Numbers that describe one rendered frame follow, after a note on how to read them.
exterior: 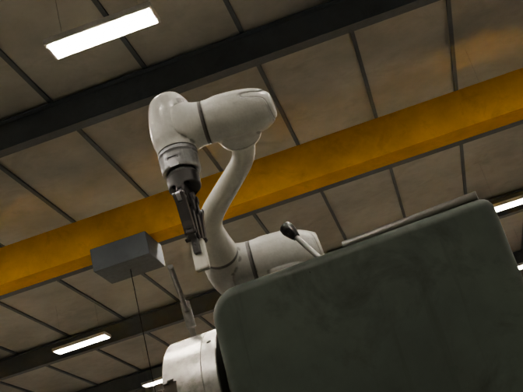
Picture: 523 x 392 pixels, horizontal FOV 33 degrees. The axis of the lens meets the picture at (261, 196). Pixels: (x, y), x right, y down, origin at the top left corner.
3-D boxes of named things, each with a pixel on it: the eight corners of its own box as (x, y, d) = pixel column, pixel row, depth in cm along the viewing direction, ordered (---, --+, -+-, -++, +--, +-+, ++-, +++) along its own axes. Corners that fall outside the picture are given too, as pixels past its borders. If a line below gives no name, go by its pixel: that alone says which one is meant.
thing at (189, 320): (193, 352, 200) (180, 303, 203) (202, 349, 200) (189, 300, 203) (192, 351, 198) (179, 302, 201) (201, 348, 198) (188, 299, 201)
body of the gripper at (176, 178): (174, 187, 205) (182, 223, 201) (159, 173, 198) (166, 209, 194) (204, 176, 204) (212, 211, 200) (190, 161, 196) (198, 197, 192)
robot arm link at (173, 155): (151, 152, 200) (156, 175, 198) (187, 138, 199) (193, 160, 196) (167, 169, 208) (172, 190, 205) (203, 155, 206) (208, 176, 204)
